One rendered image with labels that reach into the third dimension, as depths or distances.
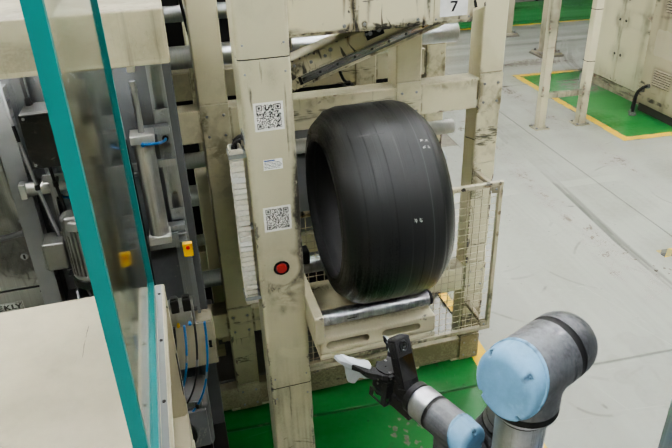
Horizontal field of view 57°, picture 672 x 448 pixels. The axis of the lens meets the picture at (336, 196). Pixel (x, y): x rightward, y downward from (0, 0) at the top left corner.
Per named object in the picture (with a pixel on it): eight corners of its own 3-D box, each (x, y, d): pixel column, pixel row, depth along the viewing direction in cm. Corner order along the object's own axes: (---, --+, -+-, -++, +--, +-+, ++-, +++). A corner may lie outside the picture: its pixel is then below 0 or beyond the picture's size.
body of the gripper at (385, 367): (365, 392, 139) (402, 425, 130) (369, 361, 136) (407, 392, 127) (390, 380, 143) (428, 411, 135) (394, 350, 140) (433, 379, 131)
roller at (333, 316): (320, 330, 177) (320, 317, 175) (316, 321, 181) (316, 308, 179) (433, 307, 185) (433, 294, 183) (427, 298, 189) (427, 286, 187)
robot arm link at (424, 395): (422, 403, 124) (450, 389, 129) (406, 390, 127) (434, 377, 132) (417, 433, 127) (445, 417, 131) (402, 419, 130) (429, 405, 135)
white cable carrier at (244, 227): (247, 304, 177) (228, 151, 156) (244, 294, 181) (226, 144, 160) (262, 301, 178) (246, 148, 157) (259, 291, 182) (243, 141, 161)
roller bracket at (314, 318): (316, 347, 175) (314, 319, 170) (287, 272, 209) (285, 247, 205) (327, 345, 176) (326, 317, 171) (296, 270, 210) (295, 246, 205)
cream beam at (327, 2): (276, 41, 172) (272, -14, 165) (261, 24, 193) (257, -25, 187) (474, 22, 186) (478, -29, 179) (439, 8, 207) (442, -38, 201)
